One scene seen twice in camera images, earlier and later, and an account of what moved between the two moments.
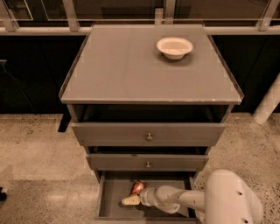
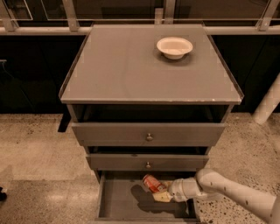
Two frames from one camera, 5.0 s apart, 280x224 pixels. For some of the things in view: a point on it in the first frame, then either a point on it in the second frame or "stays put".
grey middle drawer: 147,162 stays put
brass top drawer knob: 150,137 stays put
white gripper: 148,196 -> 176,189
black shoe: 3,195 stays put
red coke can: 137,186 -> 154,184
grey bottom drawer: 112,187 stays put
